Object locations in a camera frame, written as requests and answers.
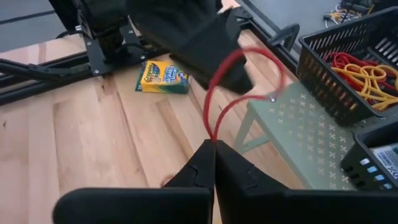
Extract white yellow floor cables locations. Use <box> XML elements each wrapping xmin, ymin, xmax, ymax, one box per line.
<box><xmin>323</xmin><ymin>0</ymin><xmax>377</xmax><ymax>24</ymax></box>

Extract red rubber band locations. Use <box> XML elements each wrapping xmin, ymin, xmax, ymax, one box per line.
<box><xmin>323</xmin><ymin>52</ymin><xmax>398</xmax><ymax>94</ymax></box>
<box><xmin>202</xmin><ymin>45</ymin><xmax>286</xmax><ymax>144</ymax></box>

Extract yellow rubber band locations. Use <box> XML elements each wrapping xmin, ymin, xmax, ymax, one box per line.
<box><xmin>331</xmin><ymin>63</ymin><xmax>398</xmax><ymax>112</ymax></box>

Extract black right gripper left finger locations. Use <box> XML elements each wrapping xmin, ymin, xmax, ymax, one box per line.
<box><xmin>52</xmin><ymin>139</ymin><xmax>216</xmax><ymax>224</ymax></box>

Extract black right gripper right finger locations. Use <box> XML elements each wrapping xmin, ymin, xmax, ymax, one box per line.
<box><xmin>216</xmin><ymin>140</ymin><xmax>398</xmax><ymax>224</ymax></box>

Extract black plastic basket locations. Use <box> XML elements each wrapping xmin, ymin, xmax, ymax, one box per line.
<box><xmin>340</xmin><ymin>119</ymin><xmax>398</xmax><ymax>191</ymax></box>
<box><xmin>295</xmin><ymin>6</ymin><xmax>398</xmax><ymax>127</ymax></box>

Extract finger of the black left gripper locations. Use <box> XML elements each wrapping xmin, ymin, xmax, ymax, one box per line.
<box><xmin>170</xmin><ymin>55</ymin><xmax>224</xmax><ymax>90</ymax></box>
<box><xmin>214</xmin><ymin>58</ymin><xmax>254</xmax><ymax>95</ymax></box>

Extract black table clamp bracket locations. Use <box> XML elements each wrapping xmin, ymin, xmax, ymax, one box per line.
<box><xmin>267</xmin><ymin>23</ymin><xmax>301</xmax><ymax>47</ymax></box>

